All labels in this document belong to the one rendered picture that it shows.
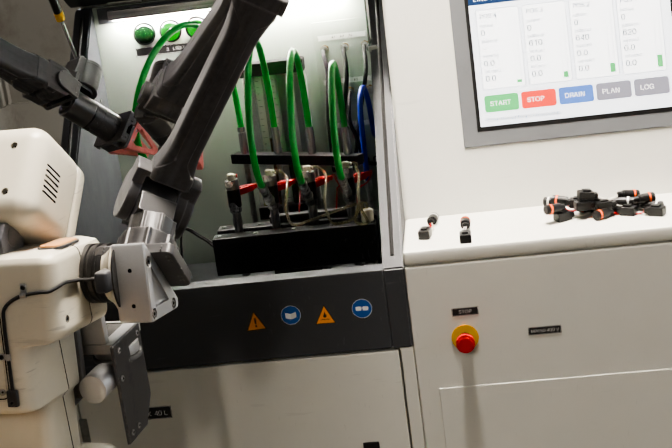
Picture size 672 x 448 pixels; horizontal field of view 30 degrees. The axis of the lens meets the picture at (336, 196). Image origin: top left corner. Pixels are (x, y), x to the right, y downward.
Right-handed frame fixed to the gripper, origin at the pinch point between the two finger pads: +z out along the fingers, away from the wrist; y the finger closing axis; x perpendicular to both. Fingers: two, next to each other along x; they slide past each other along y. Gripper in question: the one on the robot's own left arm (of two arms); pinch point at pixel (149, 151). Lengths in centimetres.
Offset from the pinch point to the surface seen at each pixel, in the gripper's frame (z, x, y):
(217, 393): 30.3, 38.6, -4.8
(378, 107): 32.6, -24.4, -23.6
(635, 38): 59, -48, -63
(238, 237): 26.0, 6.2, 0.1
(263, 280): 23.1, 18.4, -18.2
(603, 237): 60, -4, -66
